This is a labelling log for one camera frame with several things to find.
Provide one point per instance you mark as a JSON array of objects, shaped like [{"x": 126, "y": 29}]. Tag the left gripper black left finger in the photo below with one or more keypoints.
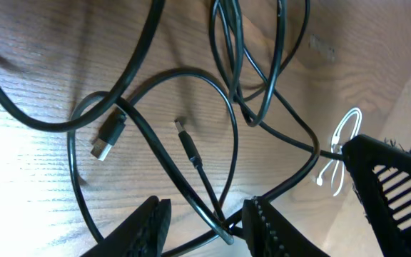
[{"x": 142, "y": 234}]

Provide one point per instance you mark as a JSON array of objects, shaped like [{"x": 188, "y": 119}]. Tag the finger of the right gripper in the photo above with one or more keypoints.
[{"x": 381, "y": 175}]

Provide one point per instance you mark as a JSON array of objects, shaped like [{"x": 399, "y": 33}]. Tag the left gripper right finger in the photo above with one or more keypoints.
[{"x": 269, "y": 234}]

